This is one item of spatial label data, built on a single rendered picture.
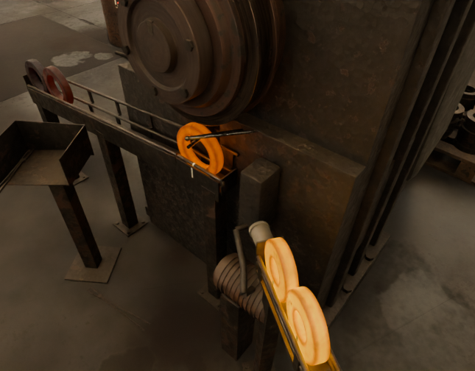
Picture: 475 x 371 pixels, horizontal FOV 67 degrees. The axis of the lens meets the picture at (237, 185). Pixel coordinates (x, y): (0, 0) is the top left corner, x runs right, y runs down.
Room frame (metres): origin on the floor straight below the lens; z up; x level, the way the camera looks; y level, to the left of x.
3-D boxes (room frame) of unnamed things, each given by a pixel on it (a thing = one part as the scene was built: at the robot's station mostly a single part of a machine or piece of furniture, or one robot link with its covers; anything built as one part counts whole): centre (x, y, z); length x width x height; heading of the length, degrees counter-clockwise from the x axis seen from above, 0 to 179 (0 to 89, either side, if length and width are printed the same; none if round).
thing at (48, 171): (1.00, 0.69, 0.36); 0.26 x 0.20 x 0.72; 86
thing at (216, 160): (0.92, 0.12, 0.75); 0.18 x 0.03 x 0.18; 50
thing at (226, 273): (0.60, -0.05, 0.27); 0.22 x 0.13 x 0.53; 51
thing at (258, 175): (0.78, -0.07, 0.68); 0.11 x 0.08 x 0.24; 141
